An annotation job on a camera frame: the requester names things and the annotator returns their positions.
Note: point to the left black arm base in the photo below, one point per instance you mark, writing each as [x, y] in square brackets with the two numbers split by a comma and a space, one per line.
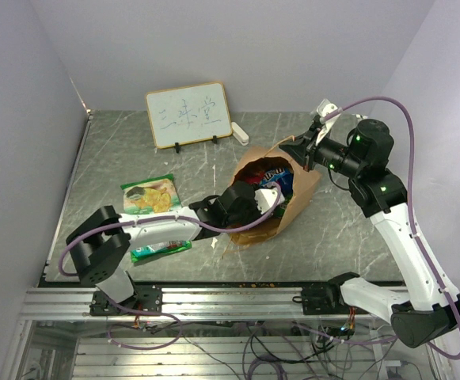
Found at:
[145, 298]

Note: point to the white eraser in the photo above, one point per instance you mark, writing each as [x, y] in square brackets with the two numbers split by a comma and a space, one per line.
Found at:
[239, 134]

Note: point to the brown paper bag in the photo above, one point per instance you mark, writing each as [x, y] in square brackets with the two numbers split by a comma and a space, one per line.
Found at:
[305, 184]

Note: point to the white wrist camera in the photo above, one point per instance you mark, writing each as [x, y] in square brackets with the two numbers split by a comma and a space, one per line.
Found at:
[329, 113]
[268, 199]

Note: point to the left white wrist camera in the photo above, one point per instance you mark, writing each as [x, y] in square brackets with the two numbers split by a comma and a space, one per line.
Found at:
[268, 199]

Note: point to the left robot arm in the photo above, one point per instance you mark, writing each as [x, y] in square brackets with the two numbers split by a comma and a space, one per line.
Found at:
[98, 246]

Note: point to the aluminium rail frame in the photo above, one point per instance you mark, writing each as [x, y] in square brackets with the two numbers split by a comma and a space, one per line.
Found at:
[209, 331]

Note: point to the red snack packet in bag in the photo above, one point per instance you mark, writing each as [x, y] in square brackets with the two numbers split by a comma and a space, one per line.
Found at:
[254, 174]

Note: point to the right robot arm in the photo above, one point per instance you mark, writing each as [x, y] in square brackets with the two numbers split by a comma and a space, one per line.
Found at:
[430, 307]

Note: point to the green snack packet in bag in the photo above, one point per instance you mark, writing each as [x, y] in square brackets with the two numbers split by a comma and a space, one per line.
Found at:
[281, 208]

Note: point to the green Chuba cassava chips bag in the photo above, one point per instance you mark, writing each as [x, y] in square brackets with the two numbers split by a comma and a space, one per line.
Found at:
[151, 196]

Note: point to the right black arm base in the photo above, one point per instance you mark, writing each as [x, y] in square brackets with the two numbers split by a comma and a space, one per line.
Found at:
[321, 300]

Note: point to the small whiteboard yellow frame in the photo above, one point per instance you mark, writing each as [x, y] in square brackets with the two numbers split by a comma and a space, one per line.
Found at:
[189, 114]

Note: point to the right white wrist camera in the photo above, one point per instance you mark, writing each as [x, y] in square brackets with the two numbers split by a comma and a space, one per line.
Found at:
[329, 113]

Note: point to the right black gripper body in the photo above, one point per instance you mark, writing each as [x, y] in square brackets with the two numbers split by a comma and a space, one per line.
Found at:
[313, 154]

